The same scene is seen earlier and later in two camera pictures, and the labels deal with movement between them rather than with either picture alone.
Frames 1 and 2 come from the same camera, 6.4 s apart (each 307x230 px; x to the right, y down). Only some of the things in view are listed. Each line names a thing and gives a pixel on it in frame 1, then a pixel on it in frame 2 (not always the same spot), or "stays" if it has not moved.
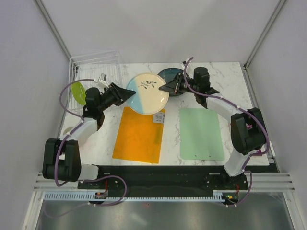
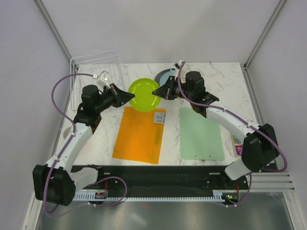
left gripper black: x=120 y=94 stays
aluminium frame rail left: x=53 y=27 stays
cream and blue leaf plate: x=148 y=99 to x=162 y=77
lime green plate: x=79 y=93 to x=144 y=100
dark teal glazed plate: x=168 y=75 stays
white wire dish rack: x=93 y=70 stays
